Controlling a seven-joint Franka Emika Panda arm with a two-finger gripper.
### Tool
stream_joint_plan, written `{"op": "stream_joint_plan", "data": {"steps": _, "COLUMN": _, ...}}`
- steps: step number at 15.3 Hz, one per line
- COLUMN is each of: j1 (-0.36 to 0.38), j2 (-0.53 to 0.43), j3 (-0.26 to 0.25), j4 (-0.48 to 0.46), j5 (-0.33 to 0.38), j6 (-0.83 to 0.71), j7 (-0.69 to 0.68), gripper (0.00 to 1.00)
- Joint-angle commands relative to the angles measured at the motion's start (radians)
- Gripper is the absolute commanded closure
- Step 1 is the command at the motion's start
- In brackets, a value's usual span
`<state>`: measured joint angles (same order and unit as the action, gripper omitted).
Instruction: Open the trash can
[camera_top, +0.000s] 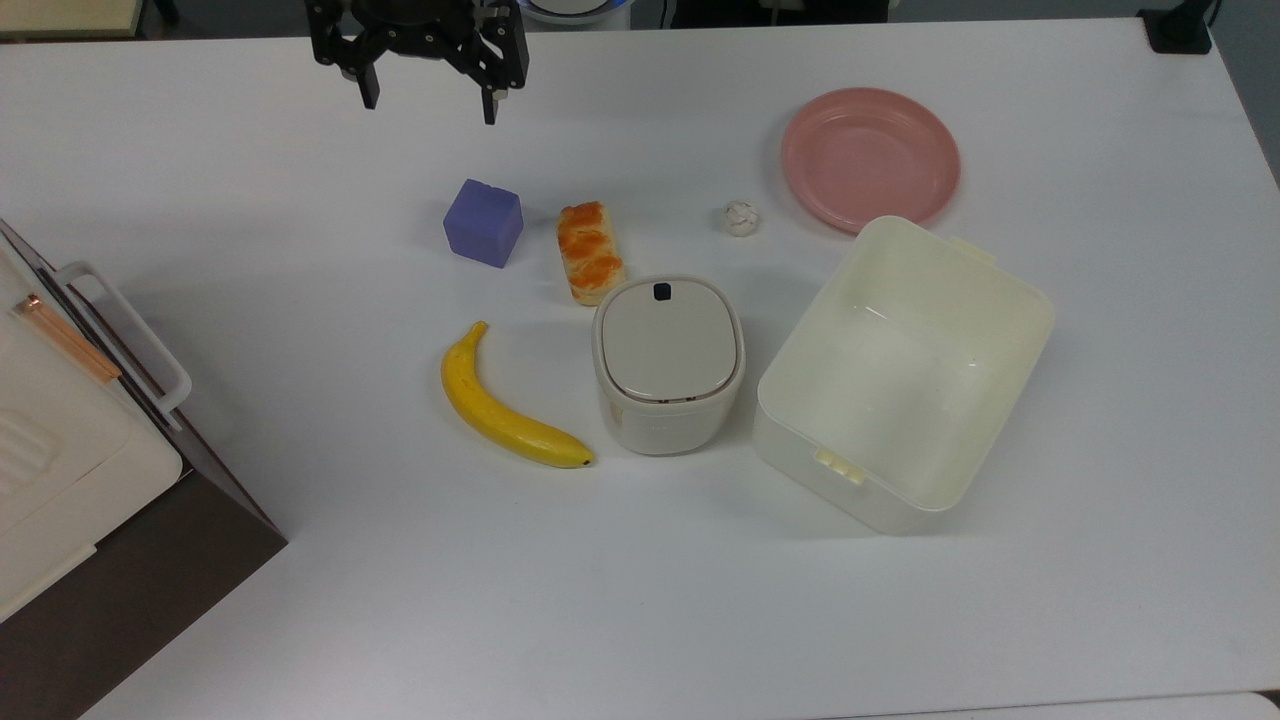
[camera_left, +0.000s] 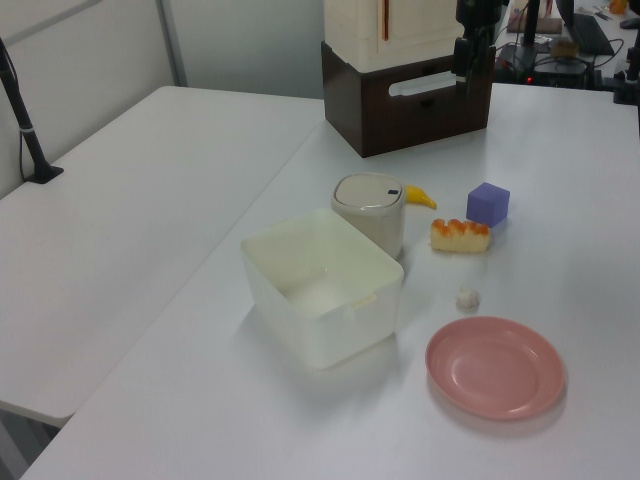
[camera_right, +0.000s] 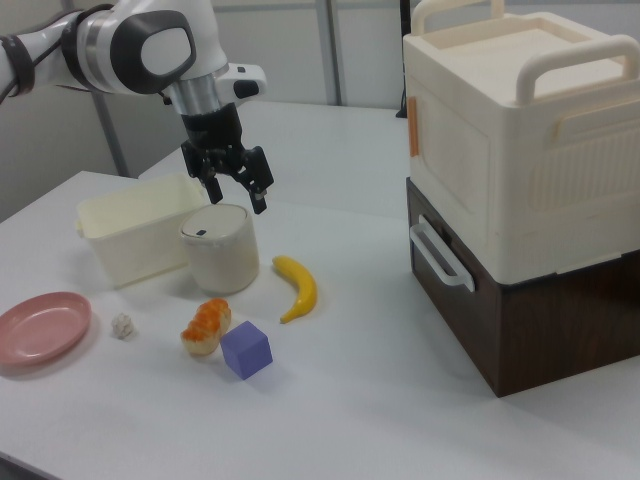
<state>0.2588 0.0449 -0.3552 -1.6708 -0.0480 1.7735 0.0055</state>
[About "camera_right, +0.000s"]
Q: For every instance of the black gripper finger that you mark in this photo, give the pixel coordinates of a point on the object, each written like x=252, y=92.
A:
x=259, y=175
x=214, y=192

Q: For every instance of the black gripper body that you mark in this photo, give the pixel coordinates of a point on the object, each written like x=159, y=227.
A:
x=212, y=127

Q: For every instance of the small cream trash can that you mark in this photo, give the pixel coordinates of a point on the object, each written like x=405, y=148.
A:
x=220, y=250

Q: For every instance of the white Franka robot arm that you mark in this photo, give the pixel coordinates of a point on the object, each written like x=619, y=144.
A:
x=150, y=50

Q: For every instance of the cream rectangular plastic bin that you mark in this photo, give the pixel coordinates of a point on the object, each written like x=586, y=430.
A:
x=125, y=235

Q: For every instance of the yellow toy banana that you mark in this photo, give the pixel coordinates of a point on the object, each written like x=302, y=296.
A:
x=305, y=290

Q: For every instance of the toy bread with orange glaze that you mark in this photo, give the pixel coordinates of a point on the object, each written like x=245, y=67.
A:
x=205, y=327

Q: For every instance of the purple cube block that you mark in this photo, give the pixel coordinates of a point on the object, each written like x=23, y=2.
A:
x=245, y=350

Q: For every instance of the crumpled white paper ball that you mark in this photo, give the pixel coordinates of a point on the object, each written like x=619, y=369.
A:
x=124, y=326

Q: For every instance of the pink plastic plate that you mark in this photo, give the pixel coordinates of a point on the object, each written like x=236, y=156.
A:
x=40, y=327

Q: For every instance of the white toy oven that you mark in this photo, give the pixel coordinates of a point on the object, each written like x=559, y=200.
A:
x=550, y=335

